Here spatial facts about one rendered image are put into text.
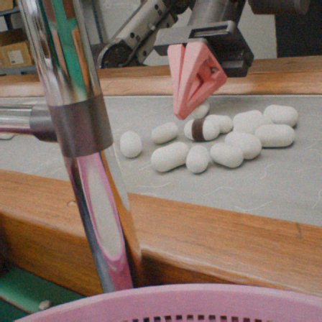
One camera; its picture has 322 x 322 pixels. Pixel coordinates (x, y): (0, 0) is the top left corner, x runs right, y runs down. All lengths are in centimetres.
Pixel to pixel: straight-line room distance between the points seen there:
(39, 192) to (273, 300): 20
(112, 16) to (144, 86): 260
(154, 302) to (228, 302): 3
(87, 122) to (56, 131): 1
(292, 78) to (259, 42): 211
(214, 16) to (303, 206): 27
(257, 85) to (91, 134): 41
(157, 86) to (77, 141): 49
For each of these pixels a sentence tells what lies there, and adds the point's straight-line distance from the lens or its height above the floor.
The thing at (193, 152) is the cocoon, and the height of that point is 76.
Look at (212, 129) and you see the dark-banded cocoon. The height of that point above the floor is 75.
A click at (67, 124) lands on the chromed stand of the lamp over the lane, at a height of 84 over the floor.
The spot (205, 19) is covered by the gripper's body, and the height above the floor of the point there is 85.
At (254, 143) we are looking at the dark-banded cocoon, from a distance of 35.
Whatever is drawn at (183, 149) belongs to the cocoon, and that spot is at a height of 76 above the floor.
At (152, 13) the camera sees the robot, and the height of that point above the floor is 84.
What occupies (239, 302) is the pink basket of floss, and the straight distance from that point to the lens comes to 18.
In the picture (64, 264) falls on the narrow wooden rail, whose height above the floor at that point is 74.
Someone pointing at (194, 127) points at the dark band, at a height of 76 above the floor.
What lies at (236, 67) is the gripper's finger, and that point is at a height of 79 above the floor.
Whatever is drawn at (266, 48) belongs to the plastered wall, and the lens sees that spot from 265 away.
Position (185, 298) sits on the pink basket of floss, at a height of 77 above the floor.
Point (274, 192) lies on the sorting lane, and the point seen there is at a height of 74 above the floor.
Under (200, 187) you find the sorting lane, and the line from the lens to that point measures 33.
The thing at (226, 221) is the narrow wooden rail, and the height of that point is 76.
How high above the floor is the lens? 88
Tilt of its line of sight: 22 degrees down
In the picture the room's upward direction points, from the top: 11 degrees counter-clockwise
